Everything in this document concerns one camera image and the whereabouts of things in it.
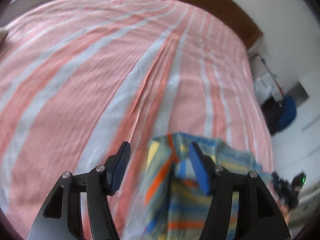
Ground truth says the striped knit sweater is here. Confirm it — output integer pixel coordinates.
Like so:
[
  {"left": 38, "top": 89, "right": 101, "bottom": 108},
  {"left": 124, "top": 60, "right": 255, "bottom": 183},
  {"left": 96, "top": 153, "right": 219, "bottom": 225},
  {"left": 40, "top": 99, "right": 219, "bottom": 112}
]
[{"left": 143, "top": 132, "right": 271, "bottom": 239}]

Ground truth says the black jacket on chair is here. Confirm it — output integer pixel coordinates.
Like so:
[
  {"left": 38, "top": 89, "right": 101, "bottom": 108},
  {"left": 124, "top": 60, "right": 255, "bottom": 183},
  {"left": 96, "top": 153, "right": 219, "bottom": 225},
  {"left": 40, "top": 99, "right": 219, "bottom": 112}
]
[{"left": 261, "top": 98, "right": 284, "bottom": 135}]

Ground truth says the pink striped bed cover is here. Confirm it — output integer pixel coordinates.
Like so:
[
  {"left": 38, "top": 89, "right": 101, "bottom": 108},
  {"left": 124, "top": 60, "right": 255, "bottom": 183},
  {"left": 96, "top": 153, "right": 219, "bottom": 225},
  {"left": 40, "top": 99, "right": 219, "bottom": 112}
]
[{"left": 1, "top": 0, "right": 273, "bottom": 239}]

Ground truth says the white desk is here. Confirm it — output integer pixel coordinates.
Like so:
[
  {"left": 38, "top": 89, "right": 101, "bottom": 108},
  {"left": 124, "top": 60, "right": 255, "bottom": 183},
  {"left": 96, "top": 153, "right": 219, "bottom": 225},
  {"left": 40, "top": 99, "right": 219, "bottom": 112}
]
[{"left": 249, "top": 53, "right": 285, "bottom": 106}]

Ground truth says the blue garment on chair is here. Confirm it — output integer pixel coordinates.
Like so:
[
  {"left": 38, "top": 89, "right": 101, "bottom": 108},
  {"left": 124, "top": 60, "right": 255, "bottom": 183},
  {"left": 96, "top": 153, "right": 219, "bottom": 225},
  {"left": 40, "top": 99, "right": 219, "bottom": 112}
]
[{"left": 277, "top": 95, "right": 297, "bottom": 132}]

